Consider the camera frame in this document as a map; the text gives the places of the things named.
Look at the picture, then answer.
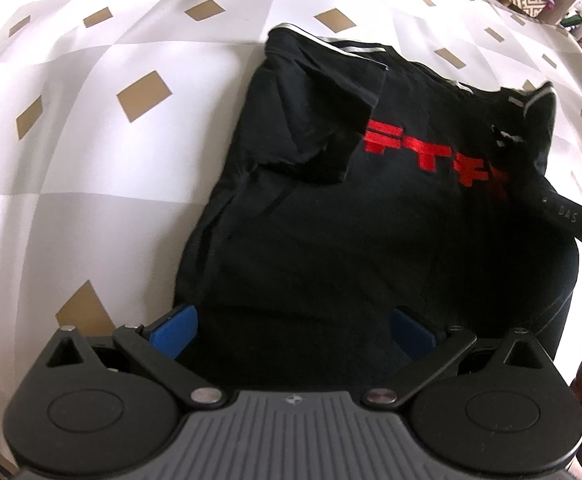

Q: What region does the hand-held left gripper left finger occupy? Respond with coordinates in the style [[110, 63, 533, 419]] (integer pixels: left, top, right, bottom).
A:
[[46, 304, 228, 407]]

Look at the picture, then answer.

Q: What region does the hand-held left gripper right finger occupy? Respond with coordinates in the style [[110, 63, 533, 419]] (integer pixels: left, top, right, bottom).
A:
[[362, 306, 547, 408]]

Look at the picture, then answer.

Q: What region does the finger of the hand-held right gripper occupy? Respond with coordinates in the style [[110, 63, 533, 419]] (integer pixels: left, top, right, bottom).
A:
[[491, 127, 552, 206]]

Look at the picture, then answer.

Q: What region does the black t-shirt with red print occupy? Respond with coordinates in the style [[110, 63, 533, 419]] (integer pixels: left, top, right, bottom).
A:
[[173, 22, 579, 401]]

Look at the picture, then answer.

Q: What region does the grey white checkered tablecloth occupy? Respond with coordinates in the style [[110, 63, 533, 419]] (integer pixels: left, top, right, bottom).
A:
[[0, 0, 582, 461]]

